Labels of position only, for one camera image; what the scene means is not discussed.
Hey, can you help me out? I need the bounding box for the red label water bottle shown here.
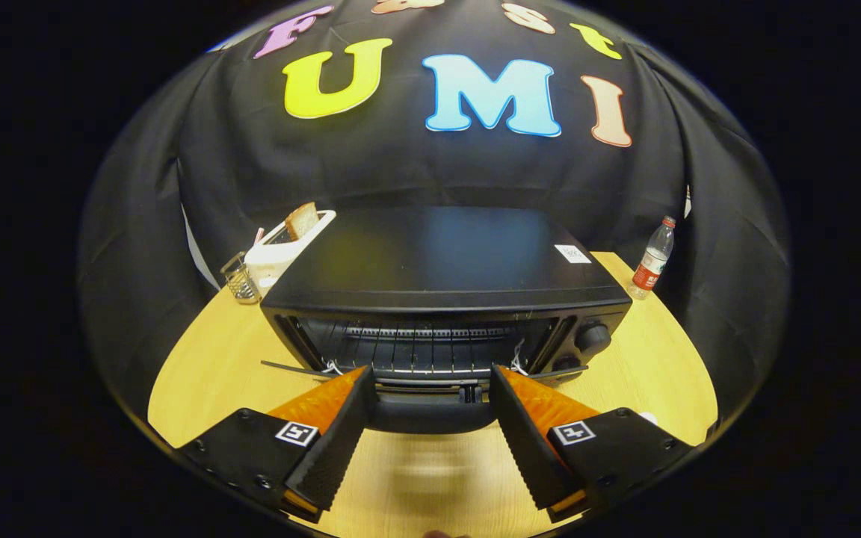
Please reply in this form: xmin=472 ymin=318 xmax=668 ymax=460
xmin=627 ymin=215 xmax=676 ymax=301

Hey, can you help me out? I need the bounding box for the white pop-up toaster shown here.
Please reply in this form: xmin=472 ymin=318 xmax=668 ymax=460
xmin=244 ymin=209 xmax=337 ymax=292

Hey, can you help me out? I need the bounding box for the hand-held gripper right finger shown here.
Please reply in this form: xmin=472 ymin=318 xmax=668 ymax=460
xmin=489 ymin=365 xmax=693 ymax=524

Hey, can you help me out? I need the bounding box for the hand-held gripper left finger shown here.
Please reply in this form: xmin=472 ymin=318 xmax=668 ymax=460
xmin=176 ymin=365 xmax=379 ymax=524

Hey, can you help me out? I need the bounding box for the black toaster oven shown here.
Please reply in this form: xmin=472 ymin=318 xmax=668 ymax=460
xmin=259 ymin=207 xmax=633 ymax=436

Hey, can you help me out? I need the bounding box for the wire mesh holder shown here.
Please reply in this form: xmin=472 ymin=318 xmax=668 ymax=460
xmin=220 ymin=252 xmax=262 ymax=305

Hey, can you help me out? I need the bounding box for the brown toast slice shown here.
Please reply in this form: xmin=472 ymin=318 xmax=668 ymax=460
xmin=285 ymin=202 xmax=321 ymax=241

